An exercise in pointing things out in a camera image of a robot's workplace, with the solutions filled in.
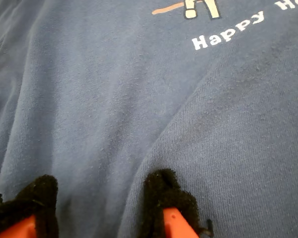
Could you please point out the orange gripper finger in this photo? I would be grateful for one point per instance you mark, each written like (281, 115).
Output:
(164, 193)
(34, 203)

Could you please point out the blue printed T-shirt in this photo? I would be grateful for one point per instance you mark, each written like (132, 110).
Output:
(139, 99)

